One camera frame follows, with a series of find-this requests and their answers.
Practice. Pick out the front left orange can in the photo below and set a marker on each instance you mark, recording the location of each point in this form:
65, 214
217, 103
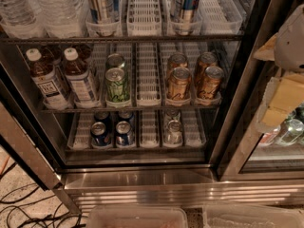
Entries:
178, 84

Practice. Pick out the front left blue can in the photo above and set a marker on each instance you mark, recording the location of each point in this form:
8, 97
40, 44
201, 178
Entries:
100, 134

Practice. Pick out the rear right blue can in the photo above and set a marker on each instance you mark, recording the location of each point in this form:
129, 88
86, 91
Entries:
127, 116

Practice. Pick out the rear right orange can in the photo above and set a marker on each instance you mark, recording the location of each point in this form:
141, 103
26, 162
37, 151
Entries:
205, 60

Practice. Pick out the silver can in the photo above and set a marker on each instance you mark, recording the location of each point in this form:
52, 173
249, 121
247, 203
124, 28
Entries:
173, 133
172, 114

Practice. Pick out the red white can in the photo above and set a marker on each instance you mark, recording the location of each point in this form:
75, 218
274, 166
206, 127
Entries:
269, 137

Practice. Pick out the left clear water bottle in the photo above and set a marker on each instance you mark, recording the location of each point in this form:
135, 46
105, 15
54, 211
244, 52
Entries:
19, 19

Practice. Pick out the empty white middle tray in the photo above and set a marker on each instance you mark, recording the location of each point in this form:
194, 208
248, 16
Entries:
148, 86

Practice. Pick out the front right blue can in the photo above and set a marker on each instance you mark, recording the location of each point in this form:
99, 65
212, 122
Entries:
124, 134

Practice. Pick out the front silver can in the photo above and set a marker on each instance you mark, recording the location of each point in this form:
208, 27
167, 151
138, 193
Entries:
173, 133

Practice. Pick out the front green soda can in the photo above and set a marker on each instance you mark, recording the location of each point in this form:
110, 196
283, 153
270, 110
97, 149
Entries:
116, 85

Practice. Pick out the rear left blue can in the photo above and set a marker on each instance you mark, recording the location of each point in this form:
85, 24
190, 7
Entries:
103, 117

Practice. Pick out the clear water bottle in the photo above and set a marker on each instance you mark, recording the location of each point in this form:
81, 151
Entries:
61, 18
19, 19

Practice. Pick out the top wire shelf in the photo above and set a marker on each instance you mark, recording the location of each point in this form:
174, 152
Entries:
122, 39

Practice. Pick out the empty white top tray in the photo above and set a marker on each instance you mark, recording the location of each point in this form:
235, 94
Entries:
144, 18

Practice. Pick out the rear left orange can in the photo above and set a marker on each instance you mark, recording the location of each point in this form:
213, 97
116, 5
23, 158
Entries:
177, 60

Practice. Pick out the right clear plastic bin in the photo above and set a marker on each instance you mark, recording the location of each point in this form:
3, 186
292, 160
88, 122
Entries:
250, 216

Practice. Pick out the right tall blue can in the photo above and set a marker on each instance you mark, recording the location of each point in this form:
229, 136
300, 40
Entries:
184, 16

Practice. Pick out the rear silver can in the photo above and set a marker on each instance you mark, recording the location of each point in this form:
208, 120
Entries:
172, 114

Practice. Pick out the front right orange can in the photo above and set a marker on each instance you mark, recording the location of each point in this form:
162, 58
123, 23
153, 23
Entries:
211, 81

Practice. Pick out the open fridge door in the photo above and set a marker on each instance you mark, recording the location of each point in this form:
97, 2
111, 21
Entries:
20, 139

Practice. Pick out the empty white tray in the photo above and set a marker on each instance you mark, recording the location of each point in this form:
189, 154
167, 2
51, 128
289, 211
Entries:
144, 18
148, 86

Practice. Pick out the green can right fridge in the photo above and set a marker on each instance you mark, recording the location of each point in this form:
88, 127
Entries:
293, 129

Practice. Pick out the tall blue can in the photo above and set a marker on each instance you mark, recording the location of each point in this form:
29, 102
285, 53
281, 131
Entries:
105, 15
184, 16

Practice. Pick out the middle wire shelf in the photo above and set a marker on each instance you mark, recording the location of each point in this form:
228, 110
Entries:
130, 108

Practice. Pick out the tea bottle blue label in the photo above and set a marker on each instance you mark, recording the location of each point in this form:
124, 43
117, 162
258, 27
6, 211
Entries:
80, 77

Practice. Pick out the tea bottle white label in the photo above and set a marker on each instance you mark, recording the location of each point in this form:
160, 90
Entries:
49, 80

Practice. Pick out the orange can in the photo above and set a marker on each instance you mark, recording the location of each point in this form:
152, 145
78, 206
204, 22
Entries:
178, 84
211, 81
205, 60
177, 60

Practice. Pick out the left tall blue can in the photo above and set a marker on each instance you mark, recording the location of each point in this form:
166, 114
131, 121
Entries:
105, 15

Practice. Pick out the right clear water bottle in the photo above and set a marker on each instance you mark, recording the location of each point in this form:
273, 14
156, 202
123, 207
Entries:
61, 18

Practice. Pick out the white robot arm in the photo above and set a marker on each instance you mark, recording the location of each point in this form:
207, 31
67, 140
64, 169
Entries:
289, 44

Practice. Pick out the wire shelf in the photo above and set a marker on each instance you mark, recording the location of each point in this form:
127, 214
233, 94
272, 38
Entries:
130, 108
122, 39

